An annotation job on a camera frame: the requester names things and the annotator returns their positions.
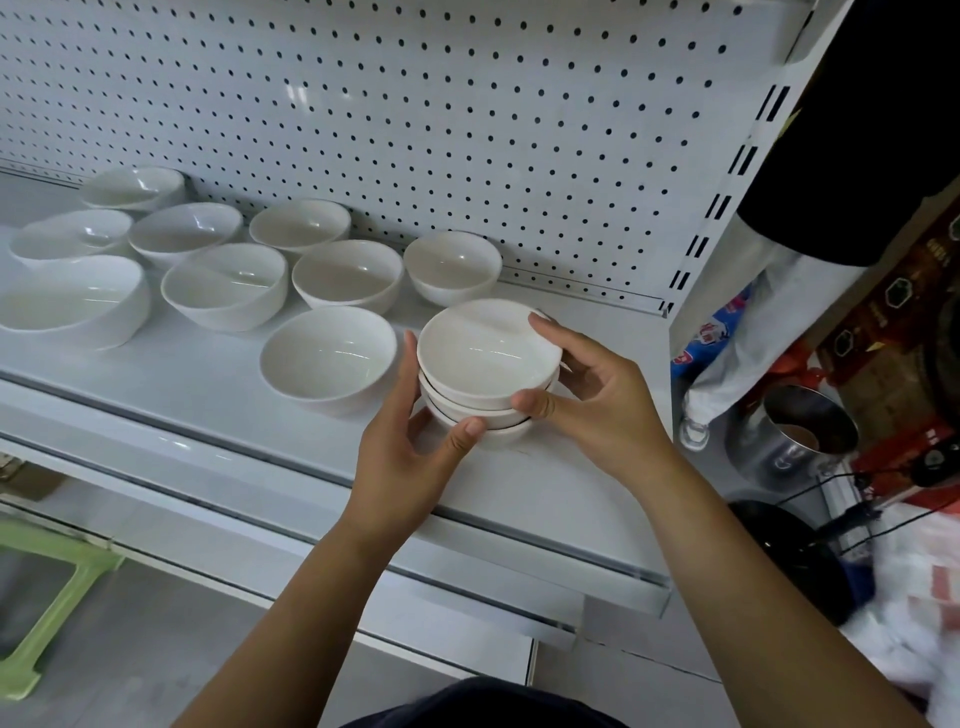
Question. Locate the white metal shelf board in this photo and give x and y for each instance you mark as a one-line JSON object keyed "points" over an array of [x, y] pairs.
{"points": [[262, 577], [225, 420]]}

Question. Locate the steel bucket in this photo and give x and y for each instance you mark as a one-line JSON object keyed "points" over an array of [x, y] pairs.
{"points": [[780, 450]]}

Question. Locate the white ceramic bowl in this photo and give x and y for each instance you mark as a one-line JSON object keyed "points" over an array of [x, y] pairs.
{"points": [[499, 437], [442, 401], [480, 352]]}

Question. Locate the rows of white bowls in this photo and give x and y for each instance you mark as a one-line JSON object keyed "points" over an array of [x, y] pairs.
{"points": [[225, 285]]}

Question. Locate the red printed carton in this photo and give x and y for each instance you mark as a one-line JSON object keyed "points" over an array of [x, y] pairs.
{"points": [[900, 315]]}

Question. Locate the blue printed packet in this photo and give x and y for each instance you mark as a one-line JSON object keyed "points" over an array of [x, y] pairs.
{"points": [[712, 330]]}

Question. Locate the white plastic bag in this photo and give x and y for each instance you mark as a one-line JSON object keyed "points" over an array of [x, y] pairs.
{"points": [[911, 622]]}

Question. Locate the person's left thumb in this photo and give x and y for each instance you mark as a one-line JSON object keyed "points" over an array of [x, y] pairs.
{"points": [[457, 450]]}

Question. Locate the person's right hand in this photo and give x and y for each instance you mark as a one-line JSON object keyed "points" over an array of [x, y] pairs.
{"points": [[611, 416]]}

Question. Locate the black pan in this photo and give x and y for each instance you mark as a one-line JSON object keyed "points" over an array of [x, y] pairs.
{"points": [[787, 555]]}

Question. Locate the person's right forearm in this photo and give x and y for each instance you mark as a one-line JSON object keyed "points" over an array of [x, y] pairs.
{"points": [[757, 592]]}

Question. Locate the person's dark shirt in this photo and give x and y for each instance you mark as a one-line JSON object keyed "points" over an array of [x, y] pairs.
{"points": [[495, 709]]}

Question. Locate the person's right thumb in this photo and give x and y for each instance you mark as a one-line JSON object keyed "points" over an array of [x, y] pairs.
{"points": [[540, 403]]}

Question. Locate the person's left forearm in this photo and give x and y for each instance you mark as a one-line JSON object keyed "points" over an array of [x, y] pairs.
{"points": [[300, 622]]}

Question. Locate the white pegboard back panel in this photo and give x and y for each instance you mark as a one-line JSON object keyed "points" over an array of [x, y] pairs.
{"points": [[375, 97]]}

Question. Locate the white slotted shelf upright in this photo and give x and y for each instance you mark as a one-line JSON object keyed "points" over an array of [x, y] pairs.
{"points": [[750, 150]]}

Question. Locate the person's left hand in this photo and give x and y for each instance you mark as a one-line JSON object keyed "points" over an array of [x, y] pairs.
{"points": [[394, 457]]}

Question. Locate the green plastic stool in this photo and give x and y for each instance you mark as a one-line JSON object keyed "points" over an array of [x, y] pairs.
{"points": [[60, 592]]}

